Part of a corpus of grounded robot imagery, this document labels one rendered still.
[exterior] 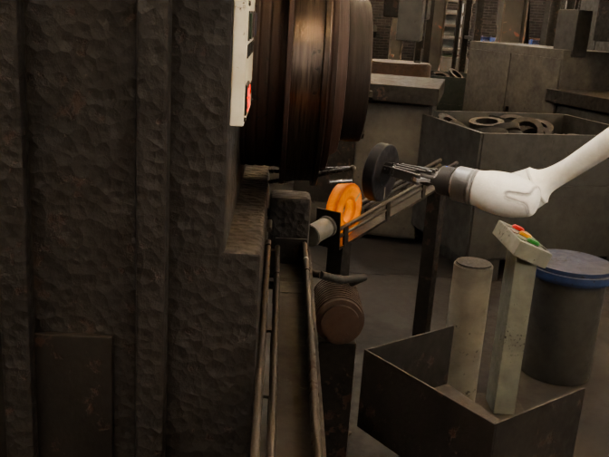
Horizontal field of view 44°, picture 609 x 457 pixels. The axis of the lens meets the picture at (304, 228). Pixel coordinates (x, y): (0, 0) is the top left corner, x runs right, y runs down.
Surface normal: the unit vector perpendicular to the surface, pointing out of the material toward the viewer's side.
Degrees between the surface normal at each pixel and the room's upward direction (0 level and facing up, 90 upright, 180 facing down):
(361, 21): 43
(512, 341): 90
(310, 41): 73
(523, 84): 90
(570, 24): 90
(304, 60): 82
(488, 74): 90
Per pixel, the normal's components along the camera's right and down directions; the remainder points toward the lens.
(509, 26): 0.03, 0.27
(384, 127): -0.22, 0.25
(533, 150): 0.29, 0.28
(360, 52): 0.04, -0.08
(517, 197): -0.27, 0.00
